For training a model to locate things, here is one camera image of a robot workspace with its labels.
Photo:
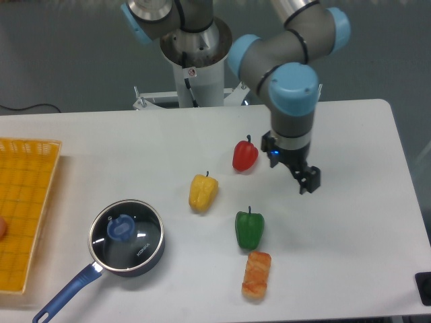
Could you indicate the green bell pepper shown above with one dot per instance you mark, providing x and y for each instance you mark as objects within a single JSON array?
[{"x": 249, "y": 228}]

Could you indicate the yellow wicker basket tray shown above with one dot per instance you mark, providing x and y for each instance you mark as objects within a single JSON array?
[{"x": 28, "y": 168}]

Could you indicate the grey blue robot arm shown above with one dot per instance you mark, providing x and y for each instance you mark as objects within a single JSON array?
[{"x": 276, "y": 70}]

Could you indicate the white bracket behind table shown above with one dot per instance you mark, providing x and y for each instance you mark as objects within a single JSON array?
[{"x": 319, "y": 91}]

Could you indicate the yellow bell pepper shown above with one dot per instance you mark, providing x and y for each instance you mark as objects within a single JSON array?
[{"x": 202, "y": 193}]

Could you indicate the orange object in basket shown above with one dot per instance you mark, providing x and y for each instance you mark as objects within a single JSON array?
[{"x": 3, "y": 227}]

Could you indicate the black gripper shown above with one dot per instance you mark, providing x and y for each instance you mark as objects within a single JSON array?
[{"x": 295, "y": 161}]

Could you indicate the black camera bracket on wrist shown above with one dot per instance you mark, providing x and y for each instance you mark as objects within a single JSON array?
[{"x": 268, "y": 147}]

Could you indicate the orange toy bread piece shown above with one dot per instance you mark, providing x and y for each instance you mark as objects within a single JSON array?
[{"x": 254, "y": 285}]

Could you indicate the red bell pepper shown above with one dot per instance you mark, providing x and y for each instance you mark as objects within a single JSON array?
[{"x": 245, "y": 155}]

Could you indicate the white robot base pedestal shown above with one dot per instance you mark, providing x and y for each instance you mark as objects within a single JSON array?
[{"x": 198, "y": 62}]

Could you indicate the black device at table edge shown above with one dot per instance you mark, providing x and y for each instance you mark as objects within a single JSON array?
[{"x": 423, "y": 282}]

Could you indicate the blue saucepan with handle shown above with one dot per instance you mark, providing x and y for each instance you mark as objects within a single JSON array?
[{"x": 86, "y": 276}]

